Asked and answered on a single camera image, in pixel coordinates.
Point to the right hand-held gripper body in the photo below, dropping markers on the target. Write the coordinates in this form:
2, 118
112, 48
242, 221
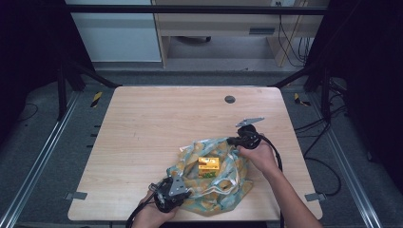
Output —
248, 136

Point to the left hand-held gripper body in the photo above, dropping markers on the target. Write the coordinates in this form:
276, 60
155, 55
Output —
172, 193

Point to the yellow box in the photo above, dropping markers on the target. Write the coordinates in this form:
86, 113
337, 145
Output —
208, 164

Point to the lemon print cloth bag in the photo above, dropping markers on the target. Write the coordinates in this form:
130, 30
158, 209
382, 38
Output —
206, 202

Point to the person's right hand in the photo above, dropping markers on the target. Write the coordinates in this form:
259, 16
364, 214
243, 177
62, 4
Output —
261, 158

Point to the person's left hand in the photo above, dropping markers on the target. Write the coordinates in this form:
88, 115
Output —
152, 217

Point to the round grey table grommet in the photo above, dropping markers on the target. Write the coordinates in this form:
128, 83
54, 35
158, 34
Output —
230, 99

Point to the yellow black tape strip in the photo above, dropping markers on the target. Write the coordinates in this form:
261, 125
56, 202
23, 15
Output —
297, 98
96, 99

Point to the wooden desk with drawer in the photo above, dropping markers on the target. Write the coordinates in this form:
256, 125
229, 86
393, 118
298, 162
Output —
215, 25

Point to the white cabinet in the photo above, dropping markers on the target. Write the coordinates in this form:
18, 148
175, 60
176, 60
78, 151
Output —
117, 38

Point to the black frame leg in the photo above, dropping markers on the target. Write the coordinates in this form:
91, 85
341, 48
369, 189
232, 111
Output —
324, 95
61, 95

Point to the grey table bracket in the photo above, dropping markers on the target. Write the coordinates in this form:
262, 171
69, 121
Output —
76, 196
315, 197

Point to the aluminium floor rail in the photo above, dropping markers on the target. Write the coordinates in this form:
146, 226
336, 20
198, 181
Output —
41, 152
348, 164

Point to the black horizontal frame bar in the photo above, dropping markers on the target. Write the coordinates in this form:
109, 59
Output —
190, 9

